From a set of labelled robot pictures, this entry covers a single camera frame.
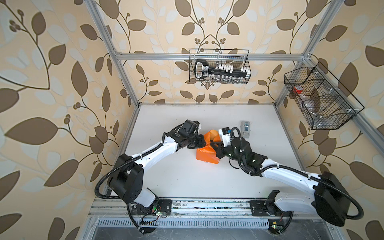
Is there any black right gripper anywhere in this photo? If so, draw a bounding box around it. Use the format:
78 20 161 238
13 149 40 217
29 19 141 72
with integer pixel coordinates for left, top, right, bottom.
210 140 245 165

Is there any orange wrapping paper sheet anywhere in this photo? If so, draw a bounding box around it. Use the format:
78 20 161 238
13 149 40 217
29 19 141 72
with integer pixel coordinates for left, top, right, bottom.
196 130 221 164

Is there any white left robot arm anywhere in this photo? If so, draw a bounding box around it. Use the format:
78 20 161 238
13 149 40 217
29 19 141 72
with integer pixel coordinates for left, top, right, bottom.
107 120 206 208

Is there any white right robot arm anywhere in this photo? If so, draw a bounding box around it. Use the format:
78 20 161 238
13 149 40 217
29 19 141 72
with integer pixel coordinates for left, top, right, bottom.
210 128 353 227

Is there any grey tape dispenser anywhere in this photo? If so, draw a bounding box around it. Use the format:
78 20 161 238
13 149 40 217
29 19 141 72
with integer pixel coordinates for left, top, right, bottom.
241 121 251 139

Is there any black white tool in basket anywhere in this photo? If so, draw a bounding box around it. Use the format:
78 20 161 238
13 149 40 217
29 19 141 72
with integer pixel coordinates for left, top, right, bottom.
192 59 251 81

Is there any red capped clear bottle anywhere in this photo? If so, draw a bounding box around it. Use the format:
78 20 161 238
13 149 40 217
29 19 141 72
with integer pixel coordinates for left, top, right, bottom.
293 86 318 118

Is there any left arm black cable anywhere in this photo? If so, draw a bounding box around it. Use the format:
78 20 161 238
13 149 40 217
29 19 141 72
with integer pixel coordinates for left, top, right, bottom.
94 122 185 235

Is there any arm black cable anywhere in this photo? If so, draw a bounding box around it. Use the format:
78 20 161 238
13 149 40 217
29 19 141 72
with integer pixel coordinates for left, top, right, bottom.
94 122 185 235
238 161 365 235

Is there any black wire basket back wall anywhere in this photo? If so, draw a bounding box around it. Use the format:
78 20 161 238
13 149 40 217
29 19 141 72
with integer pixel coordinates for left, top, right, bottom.
189 48 252 85

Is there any black wire basket wall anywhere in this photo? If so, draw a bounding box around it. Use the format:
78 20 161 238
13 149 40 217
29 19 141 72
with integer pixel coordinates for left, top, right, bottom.
189 48 252 85
284 62 365 130

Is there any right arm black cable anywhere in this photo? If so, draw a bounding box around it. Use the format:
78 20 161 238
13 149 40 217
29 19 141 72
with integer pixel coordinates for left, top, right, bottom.
238 161 365 235

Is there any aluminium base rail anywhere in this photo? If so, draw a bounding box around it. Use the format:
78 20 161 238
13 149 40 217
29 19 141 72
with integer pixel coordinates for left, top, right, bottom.
87 197 337 220

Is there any black wire basket right wall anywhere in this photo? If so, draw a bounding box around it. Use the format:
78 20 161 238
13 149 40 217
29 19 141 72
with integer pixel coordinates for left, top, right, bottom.
284 62 365 130

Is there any aluminium frame post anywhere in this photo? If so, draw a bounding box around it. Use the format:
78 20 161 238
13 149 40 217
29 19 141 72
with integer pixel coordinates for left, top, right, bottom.
85 0 140 109

